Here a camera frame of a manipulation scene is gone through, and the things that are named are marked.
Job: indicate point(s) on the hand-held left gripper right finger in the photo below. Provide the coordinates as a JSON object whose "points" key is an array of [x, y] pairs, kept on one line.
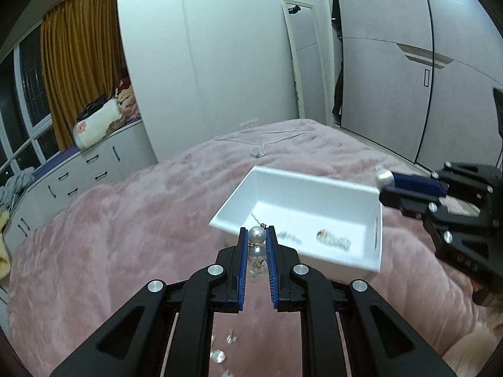
{"points": [[272, 271]]}

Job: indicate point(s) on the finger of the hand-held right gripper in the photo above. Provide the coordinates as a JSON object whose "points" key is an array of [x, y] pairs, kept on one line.
{"points": [[416, 182], [408, 202]]}

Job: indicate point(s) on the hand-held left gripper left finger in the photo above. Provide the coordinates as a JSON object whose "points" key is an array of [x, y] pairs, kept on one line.
{"points": [[241, 271]]}

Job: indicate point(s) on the pearl drop earring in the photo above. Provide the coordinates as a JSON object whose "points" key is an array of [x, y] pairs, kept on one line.
{"points": [[255, 235], [384, 178]]}

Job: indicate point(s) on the white plastic box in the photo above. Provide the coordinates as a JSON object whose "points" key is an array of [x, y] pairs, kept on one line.
{"points": [[298, 204]]}

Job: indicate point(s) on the gold beaded jewelry piece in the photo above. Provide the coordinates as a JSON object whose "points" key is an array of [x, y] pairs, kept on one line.
{"points": [[334, 239]]}

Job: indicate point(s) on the green beaded earring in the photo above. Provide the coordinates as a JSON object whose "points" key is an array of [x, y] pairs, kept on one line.
{"points": [[290, 238]]}

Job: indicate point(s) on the clear crystal earring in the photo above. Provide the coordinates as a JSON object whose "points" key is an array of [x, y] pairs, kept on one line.
{"points": [[232, 337]]}

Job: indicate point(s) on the clear bead earring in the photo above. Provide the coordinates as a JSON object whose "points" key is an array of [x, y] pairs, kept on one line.
{"points": [[217, 355]]}

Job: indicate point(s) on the cream fluffy cloth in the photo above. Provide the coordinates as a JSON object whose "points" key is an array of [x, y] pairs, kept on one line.
{"points": [[475, 345]]}

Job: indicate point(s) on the grey wardrobe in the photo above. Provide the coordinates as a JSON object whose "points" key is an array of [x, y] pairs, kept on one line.
{"points": [[393, 59]]}

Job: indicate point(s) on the pink fluffy blanket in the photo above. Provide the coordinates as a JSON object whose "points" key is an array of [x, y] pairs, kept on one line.
{"points": [[118, 243]]}

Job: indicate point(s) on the white framed standing mirror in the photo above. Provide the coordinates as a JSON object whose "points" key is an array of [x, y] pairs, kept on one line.
{"points": [[304, 59]]}

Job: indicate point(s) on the white drawer cabinet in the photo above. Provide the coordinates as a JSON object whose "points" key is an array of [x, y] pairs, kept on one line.
{"points": [[78, 180]]}

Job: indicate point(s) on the pile of clothes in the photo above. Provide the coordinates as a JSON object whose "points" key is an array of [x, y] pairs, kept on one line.
{"points": [[123, 104]]}

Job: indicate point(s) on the white plush toy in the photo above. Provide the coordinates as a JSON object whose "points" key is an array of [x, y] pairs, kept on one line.
{"points": [[96, 125]]}

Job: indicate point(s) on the yellow cloth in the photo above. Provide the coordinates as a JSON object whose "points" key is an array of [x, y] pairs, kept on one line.
{"points": [[4, 247]]}

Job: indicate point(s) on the grey crumpled clothes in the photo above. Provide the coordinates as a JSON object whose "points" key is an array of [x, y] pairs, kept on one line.
{"points": [[15, 186]]}

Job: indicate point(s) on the orange curtain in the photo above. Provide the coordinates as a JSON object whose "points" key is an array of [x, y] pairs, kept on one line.
{"points": [[82, 70]]}

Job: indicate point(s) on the window with white frame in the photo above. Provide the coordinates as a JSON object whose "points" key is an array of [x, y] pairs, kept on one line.
{"points": [[23, 98]]}

